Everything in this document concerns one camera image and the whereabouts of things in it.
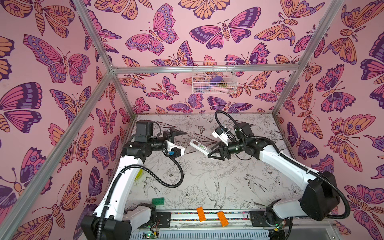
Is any white remote control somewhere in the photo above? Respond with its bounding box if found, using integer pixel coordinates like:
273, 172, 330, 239
190, 139, 213, 156

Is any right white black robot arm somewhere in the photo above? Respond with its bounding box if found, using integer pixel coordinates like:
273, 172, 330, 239
208, 123, 345, 225

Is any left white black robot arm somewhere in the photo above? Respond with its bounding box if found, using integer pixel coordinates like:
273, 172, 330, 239
80, 120, 186, 240

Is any lime green round object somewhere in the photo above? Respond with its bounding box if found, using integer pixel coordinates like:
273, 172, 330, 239
135, 169, 143, 181

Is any green toy brick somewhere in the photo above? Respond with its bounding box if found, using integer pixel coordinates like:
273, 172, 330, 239
152, 198, 165, 206

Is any left orange toy brick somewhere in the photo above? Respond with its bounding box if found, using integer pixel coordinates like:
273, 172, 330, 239
197, 207, 206, 222

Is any orange toy brick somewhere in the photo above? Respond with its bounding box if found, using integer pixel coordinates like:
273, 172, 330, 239
217, 211, 229, 228
197, 207, 206, 222

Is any right orange toy brick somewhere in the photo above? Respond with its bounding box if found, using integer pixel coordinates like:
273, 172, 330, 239
217, 211, 229, 228

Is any right black corrugated cable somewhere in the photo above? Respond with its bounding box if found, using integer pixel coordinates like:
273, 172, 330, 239
214, 110, 351, 220

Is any white wire basket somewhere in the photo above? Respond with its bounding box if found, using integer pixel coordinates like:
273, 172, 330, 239
191, 62, 238, 95

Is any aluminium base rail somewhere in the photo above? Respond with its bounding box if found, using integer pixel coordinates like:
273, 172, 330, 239
80, 209, 340, 240

